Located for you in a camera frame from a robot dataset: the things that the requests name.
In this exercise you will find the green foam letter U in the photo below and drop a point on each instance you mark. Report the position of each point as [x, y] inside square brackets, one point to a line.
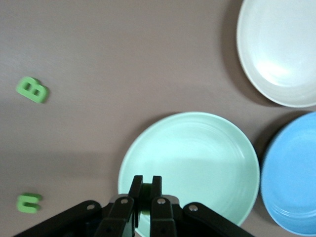
[20, 203]

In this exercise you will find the beige plate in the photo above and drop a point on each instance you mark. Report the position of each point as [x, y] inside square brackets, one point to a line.
[279, 49]

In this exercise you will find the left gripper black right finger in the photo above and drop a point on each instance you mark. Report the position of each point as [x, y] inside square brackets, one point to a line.
[163, 217]

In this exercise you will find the green foam letter B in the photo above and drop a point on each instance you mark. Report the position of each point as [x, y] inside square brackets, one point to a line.
[31, 89]

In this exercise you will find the blue plate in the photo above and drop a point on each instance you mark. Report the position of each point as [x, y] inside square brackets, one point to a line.
[296, 172]

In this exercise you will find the mint green plate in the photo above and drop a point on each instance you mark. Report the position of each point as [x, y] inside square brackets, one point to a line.
[197, 160]

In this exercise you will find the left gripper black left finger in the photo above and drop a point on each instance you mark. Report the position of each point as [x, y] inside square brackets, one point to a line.
[116, 217]

